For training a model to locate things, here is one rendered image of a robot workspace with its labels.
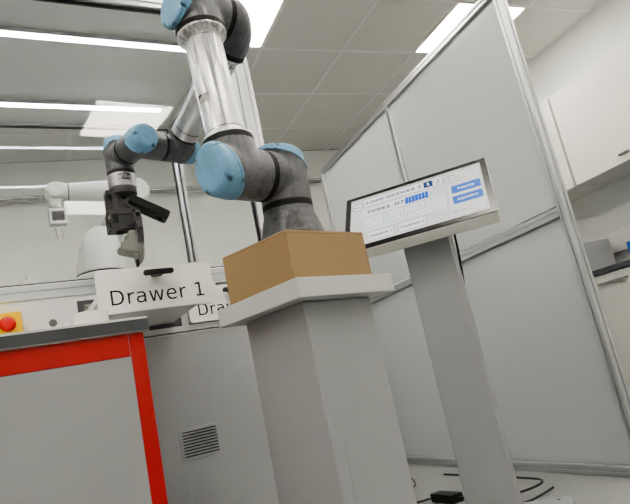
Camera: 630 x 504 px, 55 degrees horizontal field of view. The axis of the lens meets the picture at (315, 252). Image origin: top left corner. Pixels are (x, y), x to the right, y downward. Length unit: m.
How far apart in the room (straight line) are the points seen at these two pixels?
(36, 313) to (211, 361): 0.52
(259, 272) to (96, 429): 0.43
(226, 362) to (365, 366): 0.74
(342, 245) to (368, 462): 0.44
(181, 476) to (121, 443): 0.66
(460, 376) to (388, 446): 0.79
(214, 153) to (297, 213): 0.22
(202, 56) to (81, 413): 0.78
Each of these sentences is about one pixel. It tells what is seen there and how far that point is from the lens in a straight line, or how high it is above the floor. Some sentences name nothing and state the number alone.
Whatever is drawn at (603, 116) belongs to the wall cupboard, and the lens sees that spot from 4.61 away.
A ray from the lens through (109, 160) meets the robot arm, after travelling 1.76.
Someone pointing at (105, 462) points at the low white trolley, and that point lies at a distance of 1.25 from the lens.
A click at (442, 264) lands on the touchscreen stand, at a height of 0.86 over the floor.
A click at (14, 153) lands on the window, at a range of 2.03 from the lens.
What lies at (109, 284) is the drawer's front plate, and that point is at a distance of 1.55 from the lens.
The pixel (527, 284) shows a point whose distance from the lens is 2.79.
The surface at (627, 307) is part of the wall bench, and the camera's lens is 4.14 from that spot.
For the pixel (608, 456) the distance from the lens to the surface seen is 2.71.
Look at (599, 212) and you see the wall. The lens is 5.12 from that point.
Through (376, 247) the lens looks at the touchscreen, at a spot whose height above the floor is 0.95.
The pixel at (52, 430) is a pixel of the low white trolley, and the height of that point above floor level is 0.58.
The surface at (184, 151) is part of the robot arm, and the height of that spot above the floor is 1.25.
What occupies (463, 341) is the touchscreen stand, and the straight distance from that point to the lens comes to 2.06.
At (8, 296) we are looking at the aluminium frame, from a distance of 1.87.
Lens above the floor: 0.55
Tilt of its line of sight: 12 degrees up
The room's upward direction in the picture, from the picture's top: 12 degrees counter-clockwise
